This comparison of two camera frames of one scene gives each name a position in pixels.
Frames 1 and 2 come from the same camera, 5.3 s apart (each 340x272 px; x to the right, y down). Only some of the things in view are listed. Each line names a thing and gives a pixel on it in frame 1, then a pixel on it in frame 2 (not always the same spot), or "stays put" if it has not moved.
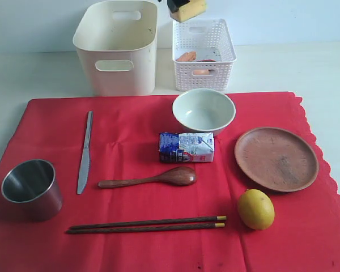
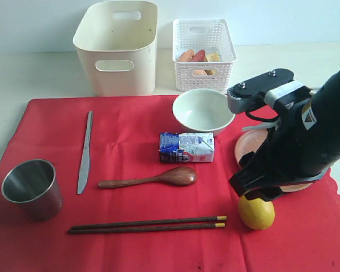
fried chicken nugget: x=187 y=56 stays put
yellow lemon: x=256 y=209 stays put
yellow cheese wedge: x=188 y=11 to x=213 y=56
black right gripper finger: x=174 y=5 to x=243 y=181
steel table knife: x=84 y=165 stays put
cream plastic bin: x=116 y=40 stays put
